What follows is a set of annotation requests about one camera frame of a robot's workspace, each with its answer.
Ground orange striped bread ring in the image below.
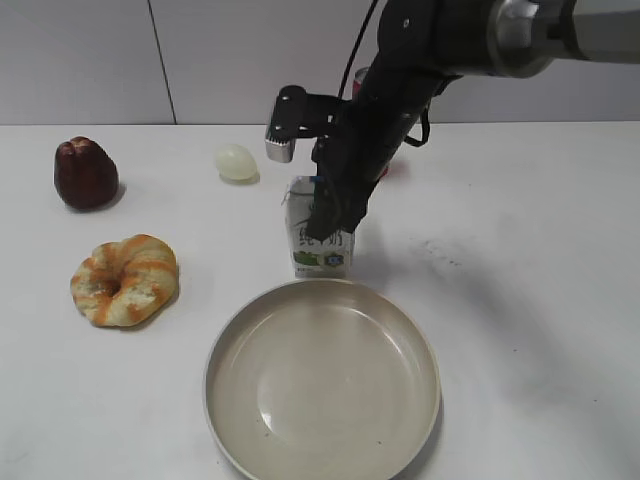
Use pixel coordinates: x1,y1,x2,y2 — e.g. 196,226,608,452
70,233,179,329

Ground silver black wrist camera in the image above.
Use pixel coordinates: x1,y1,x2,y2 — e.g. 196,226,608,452
265,85,348,163

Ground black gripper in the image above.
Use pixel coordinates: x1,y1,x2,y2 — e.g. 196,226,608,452
306,65,430,241

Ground dark red wax apple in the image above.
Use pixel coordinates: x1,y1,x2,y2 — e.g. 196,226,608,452
54,136,120,211

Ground red can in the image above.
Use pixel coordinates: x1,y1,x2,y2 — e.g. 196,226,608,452
351,67,389,178

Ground white green milk carton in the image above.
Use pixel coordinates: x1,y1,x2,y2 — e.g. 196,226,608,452
283,176,355,279

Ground beige round plate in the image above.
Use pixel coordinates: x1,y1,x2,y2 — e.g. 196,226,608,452
202,279,442,479

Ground black cable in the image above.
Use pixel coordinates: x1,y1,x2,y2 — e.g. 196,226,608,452
337,0,381,101

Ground pale white egg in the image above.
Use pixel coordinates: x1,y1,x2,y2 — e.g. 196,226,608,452
215,144,259,184

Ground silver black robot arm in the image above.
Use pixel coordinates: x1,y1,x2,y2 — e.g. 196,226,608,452
306,1,639,240

